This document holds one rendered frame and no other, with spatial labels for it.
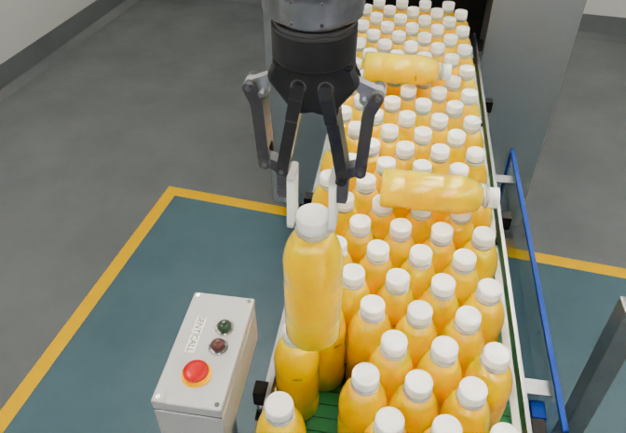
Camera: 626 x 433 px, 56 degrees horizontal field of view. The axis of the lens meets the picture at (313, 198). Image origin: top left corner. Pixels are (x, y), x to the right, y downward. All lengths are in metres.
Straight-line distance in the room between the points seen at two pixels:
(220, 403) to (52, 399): 1.50
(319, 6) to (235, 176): 2.58
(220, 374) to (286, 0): 0.57
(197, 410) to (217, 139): 2.57
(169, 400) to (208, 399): 0.05
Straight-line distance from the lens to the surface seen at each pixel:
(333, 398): 1.08
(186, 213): 2.84
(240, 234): 2.69
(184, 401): 0.86
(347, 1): 0.48
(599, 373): 1.17
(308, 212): 0.65
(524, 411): 1.03
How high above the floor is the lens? 1.82
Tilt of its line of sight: 40 degrees down
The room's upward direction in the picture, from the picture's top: straight up
